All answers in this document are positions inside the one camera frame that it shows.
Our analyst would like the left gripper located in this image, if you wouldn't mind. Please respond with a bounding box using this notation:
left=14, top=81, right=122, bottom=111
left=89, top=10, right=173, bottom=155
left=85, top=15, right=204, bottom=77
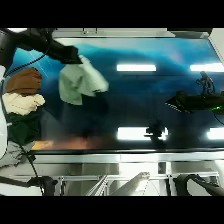
left=60, top=45, right=84, bottom=65

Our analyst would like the pale green shirt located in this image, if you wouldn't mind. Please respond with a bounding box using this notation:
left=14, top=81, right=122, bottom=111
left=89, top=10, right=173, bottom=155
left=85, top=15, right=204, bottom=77
left=58, top=55, right=110, bottom=106

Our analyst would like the dark green garment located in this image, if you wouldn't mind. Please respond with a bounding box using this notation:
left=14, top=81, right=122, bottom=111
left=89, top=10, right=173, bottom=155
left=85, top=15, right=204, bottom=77
left=6, top=108, right=44, bottom=147

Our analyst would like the grey garment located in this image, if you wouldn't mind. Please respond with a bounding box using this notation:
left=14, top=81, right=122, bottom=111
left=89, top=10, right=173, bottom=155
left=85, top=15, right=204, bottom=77
left=0, top=140, right=36, bottom=168

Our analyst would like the cream garment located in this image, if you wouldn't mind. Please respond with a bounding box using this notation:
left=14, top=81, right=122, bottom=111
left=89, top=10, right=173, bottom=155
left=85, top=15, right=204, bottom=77
left=2, top=92, right=46, bottom=117

